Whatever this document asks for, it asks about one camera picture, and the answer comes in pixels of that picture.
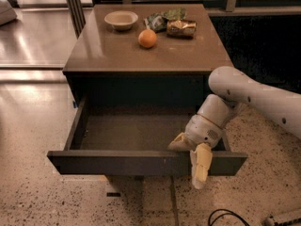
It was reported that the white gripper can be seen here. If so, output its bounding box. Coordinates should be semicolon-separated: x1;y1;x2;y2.
167;114;223;189

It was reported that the drawer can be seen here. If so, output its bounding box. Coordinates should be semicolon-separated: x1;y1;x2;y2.
46;94;248;177

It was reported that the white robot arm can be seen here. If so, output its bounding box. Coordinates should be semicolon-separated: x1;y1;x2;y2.
168;66;301;189

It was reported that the dark brown drawer cabinet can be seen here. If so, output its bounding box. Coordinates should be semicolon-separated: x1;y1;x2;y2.
63;4;232;110

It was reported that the grey power strip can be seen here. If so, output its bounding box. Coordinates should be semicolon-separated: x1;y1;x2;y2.
263;209;301;226

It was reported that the orange fruit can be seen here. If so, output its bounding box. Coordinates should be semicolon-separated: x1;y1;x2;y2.
138;29;157;48

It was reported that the crushed metallic can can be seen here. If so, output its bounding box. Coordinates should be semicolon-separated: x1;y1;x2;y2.
166;20;197;38

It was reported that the green chip bag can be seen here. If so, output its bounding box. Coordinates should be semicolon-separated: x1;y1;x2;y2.
144;8;186;33

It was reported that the beige ceramic bowl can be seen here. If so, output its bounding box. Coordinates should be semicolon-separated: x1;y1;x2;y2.
104;10;138;31

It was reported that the white rounded object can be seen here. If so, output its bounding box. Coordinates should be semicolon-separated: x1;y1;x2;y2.
0;0;17;25

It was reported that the black floor cable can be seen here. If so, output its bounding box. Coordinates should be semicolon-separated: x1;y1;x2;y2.
207;208;251;226

